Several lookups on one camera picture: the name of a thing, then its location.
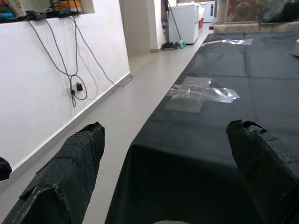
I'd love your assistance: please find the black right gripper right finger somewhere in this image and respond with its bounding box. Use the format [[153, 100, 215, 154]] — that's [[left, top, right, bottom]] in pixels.
[[227, 120, 299, 224]]

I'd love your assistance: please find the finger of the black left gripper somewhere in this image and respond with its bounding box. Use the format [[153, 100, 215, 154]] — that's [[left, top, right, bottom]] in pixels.
[[0, 156, 12, 182]]

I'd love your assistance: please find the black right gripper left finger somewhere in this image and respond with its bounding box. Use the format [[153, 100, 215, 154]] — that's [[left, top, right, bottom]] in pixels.
[[2, 121, 106, 224]]

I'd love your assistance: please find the black tablecloth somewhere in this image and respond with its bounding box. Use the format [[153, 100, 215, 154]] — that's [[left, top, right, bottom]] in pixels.
[[105, 31, 299, 224]]

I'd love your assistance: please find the large clear tape patch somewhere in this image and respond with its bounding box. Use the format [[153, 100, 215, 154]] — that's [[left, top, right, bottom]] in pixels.
[[164, 77, 241, 114]]

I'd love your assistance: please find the small clear tape patch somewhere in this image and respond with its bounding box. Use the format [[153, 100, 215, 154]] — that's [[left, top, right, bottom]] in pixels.
[[202, 38, 253, 46]]

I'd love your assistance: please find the beige patterned bench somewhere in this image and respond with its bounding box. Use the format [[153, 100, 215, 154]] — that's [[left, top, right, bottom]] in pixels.
[[214, 21, 299, 35]]

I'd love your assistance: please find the black network box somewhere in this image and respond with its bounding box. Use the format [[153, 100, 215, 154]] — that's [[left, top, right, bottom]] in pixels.
[[24, 11, 47, 21]]

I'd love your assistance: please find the dark floor mop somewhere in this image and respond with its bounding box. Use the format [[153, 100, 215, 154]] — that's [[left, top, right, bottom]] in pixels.
[[163, 0, 187, 51]]

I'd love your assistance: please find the black plastic bag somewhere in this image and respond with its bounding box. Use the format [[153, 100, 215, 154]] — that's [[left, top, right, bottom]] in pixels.
[[260, 0, 299, 24]]

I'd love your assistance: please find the orange plastic tray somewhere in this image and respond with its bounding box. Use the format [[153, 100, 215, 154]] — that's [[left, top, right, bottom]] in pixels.
[[55, 0, 82, 9]]

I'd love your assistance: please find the white appliance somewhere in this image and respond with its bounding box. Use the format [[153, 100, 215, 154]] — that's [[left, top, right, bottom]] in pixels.
[[168, 3, 199, 45]]

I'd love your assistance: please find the white low cabinet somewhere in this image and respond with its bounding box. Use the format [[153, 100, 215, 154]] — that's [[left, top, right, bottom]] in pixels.
[[198, 1, 215, 24]]

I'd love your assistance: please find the thin grey wall cable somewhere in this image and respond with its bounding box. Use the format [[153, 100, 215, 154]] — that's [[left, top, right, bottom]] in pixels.
[[70, 16, 133, 88]]

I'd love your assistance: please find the thin black adapter cable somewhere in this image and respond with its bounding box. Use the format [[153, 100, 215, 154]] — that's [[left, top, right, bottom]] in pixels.
[[28, 20, 99, 108]]

